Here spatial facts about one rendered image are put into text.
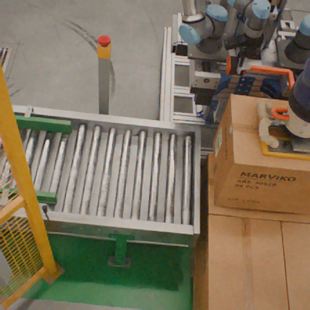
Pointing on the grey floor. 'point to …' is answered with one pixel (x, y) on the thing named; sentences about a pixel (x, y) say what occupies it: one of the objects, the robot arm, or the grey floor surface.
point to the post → (103, 53)
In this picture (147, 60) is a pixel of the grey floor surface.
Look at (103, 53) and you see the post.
